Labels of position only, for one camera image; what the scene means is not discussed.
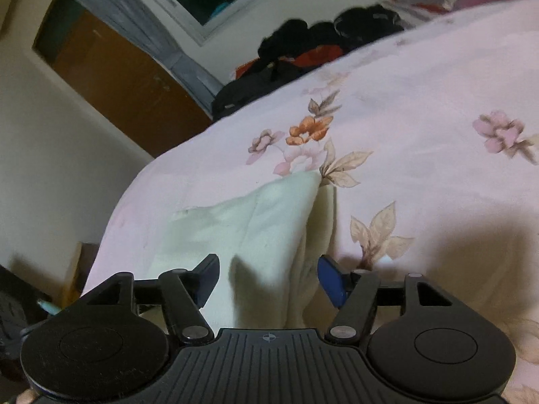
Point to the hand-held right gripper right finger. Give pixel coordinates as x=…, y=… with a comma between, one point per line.
x=330, y=283

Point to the grey curtain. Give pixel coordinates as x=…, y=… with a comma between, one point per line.
x=147, y=21

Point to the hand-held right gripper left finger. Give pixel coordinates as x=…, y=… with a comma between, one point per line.
x=209, y=278

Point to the small white garment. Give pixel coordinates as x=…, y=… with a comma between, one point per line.
x=269, y=227

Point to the pink floral bedsheet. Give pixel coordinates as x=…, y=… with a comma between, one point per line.
x=421, y=134

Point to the dark bag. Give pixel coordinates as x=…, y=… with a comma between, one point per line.
x=17, y=315

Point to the brown wooden door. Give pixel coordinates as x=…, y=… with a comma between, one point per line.
x=118, y=80

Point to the pile of dark clothes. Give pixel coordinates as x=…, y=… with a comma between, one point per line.
x=294, y=50

